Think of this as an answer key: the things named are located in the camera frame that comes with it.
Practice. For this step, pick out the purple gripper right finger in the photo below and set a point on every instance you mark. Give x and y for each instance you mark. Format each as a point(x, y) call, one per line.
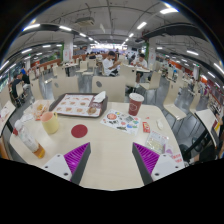
point(153, 166)

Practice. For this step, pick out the person in dark shirt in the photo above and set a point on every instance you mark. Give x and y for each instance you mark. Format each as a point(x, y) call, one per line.
point(19, 85)

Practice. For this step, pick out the red round coaster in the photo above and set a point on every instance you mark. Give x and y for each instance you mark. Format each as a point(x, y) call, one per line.
point(79, 131)

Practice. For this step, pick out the red sauce packet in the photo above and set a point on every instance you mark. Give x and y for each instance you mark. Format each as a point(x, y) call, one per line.
point(146, 127)

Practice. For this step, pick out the red paper cup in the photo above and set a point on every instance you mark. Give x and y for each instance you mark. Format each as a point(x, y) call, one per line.
point(135, 101)

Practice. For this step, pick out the beige chair centre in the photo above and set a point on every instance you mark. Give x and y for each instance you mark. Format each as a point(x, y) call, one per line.
point(113, 86)

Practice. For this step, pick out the yellow plastic cup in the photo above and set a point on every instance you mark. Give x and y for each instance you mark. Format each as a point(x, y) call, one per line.
point(50, 122)

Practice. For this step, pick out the beige chair right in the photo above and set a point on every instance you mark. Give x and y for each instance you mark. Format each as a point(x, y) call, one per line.
point(169, 104)

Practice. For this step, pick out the food wrapper with fries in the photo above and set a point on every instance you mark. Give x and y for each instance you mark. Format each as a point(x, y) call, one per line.
point(39, 108)

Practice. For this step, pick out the plastic bottle with orange drink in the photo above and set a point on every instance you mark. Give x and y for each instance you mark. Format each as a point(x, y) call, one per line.
point(27, 138)

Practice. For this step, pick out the white crumpled tissue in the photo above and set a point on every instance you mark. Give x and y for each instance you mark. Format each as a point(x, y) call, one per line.
point(160, 124)

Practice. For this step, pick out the beige chair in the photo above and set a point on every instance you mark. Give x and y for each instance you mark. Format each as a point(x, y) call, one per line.
point(169, 104)
point(64, 85)
point(113, 86)

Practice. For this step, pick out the dark brown food tray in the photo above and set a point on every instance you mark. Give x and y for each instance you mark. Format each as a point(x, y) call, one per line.
point(79, 105)

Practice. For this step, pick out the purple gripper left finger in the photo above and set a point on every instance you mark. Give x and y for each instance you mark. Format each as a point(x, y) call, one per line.
point(70, 166)

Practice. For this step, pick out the person in white shirt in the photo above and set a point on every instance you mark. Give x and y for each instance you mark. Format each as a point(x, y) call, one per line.
point(110, 66)

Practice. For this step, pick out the clear plastic bag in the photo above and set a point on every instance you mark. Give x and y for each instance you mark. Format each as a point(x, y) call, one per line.
point(156, 142)

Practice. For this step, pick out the beige chair left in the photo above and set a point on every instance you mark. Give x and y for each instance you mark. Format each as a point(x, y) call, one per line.
point(64, 85)

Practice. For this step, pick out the white napkin on tray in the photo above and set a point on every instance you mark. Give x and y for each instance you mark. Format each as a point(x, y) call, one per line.
point(100, 97)

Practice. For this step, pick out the person in white right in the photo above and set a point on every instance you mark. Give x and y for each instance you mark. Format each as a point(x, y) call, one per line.
point(140, 62)

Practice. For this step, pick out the colourful printed leaflet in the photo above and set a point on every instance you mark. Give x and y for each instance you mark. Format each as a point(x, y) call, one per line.
point(121, 121)

